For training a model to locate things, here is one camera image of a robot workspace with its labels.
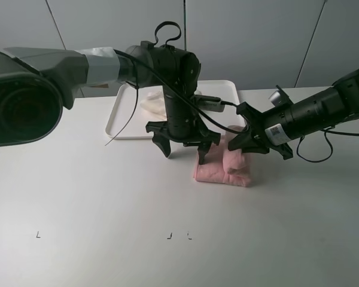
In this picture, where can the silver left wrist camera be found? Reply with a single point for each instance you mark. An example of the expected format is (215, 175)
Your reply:
(209, 103)

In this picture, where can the pink towel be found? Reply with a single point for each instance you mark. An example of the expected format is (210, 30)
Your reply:
(223, 166)

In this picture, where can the white rectangular plastic tray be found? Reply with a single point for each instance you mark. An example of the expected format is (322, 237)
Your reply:
(128, 119)

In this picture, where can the cream white towel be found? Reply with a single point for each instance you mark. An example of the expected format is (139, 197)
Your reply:
(153, 106)

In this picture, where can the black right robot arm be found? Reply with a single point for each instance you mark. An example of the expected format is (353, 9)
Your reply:
(287, 121)

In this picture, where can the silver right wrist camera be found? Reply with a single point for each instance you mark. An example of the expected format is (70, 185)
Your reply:
(279, 97)

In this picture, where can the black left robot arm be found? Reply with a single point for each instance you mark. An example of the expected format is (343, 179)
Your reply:
(37, 84)

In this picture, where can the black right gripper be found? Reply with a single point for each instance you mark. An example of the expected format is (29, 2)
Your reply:
(252, 138)

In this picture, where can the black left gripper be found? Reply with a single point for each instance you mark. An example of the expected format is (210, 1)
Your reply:
(192, 132)

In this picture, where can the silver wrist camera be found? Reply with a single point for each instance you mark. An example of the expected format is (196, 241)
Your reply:
(279, 97)
(209, 103)

